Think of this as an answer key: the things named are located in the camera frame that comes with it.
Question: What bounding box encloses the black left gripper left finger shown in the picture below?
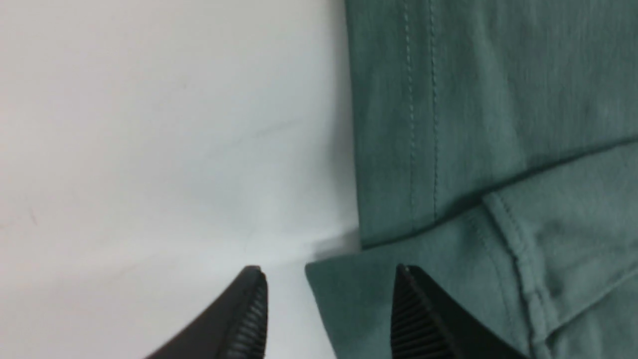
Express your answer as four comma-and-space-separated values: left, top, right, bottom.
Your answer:
148, 266, 269, 359

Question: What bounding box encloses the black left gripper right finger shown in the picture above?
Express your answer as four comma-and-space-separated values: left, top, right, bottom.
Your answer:
390, 264, 525, 359

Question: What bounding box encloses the green long-sleeved shirt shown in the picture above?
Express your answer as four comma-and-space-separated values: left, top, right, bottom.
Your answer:
306, 0, 638, 359

